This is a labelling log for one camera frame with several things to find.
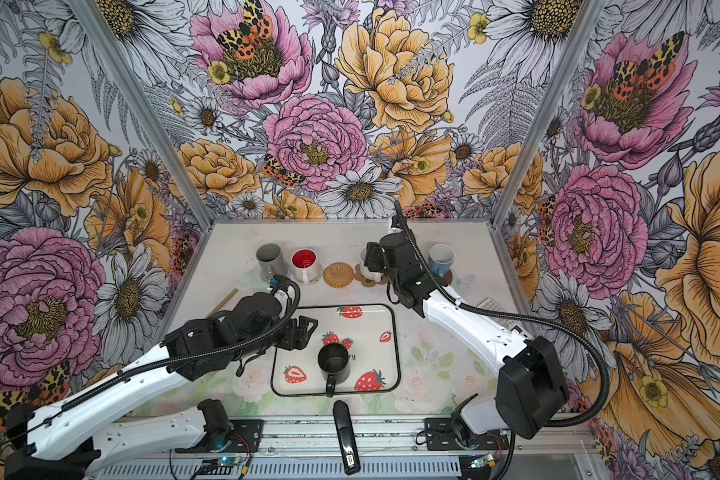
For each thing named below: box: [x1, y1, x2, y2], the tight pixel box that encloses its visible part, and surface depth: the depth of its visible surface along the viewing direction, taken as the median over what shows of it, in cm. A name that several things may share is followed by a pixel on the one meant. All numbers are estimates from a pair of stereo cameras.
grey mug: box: [256, 243, 288, 282], surface depth 101 cm
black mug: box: [318, 343, 351, 398], surface depth 81 cm
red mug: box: [291, 248, 320, 284], surface depth 101 cm
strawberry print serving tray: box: [271, 304, 401, 395], surface depth 87 cm
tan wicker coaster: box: [323, 262, 355, 289], surface depth 107 cm
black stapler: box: [332, 400, 361, 475], surface depth 72 cm
